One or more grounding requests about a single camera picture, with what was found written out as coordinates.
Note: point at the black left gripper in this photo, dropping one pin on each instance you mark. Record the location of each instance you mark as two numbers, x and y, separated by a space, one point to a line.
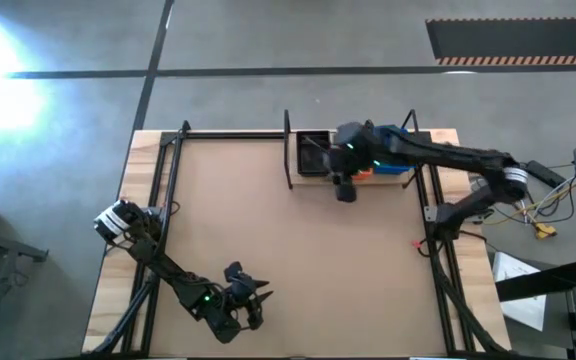
248 300

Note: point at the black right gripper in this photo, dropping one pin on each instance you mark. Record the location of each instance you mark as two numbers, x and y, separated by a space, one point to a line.
346 190

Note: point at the orange plastic basket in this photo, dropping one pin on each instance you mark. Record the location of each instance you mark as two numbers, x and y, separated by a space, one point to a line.
363 175

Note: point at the black plastic basket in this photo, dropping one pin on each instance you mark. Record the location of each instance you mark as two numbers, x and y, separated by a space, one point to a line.
313 160

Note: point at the blue plastic basket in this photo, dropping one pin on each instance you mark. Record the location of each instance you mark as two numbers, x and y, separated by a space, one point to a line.
393 170

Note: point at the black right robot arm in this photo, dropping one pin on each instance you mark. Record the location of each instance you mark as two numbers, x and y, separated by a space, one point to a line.
458 155

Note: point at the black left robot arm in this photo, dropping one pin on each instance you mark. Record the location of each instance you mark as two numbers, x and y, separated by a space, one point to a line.
168 272

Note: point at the white paper sheet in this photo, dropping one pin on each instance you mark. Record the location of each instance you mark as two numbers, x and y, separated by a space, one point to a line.
518 290

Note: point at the black power strip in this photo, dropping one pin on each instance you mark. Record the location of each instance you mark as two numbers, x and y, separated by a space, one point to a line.
545 174

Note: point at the yellow connector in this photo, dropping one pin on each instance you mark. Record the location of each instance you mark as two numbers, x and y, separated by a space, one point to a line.
544 230

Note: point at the black hazard-striped floor mat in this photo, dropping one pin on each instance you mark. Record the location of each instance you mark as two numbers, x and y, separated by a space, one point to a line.
518 37

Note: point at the black metal shelf end frame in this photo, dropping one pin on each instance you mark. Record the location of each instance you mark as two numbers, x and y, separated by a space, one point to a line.
286 150
412 116

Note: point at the grey metal base bracket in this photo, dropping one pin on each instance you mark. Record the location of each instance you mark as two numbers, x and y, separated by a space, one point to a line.
430 213

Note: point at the black metal rig frame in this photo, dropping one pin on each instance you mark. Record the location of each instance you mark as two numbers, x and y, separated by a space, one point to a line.
238 135

